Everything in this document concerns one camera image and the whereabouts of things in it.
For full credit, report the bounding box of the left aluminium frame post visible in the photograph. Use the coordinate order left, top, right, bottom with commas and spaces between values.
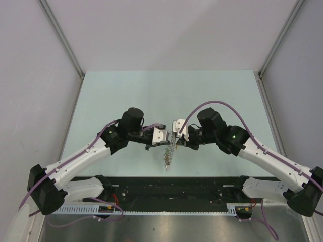
37, 0, 85, 79

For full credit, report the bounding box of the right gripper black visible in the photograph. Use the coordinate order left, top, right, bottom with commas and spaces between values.
177, 126, 217, 151

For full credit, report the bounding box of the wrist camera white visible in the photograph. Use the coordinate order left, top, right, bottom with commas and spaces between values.
152, 127, 169, 143
172, 119, 189, 141

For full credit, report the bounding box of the right aluminium frame post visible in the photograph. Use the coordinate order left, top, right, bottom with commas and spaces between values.
258, 0, 307, 78

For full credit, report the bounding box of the white slotted cable duct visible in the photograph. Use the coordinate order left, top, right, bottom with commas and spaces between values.
53, 204, 253, 216

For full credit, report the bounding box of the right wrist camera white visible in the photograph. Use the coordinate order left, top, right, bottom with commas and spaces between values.
172, 119, 189, 141

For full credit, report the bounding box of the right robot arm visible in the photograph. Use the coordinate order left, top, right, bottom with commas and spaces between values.
172, 108, 322, 217

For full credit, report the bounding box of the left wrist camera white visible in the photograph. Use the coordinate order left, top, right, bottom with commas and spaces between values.
152, 127, 169, 143

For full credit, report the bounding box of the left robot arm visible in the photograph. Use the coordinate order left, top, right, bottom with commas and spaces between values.
23, 108, 169, 215

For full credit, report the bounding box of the large metal keyring organizer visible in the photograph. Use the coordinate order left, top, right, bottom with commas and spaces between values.
164, 133, 177, 171

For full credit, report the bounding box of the aluminium frame post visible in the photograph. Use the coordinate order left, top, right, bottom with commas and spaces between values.
37, 0, 85, 79
258, 0, 307, 78

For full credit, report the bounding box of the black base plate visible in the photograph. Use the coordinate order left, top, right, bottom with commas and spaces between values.
65, 176, 253, 212

